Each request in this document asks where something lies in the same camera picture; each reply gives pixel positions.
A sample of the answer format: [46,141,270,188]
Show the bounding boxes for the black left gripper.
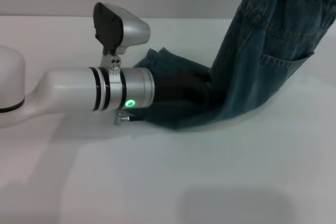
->
[153,70,212,104]

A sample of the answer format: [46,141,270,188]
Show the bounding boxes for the blue denim shorts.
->
[132,0,336,131]

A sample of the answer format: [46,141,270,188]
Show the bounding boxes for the black cable with metal plug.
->
[112,112,144,125]

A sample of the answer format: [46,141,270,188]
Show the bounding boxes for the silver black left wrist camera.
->
[92,2,151,78]

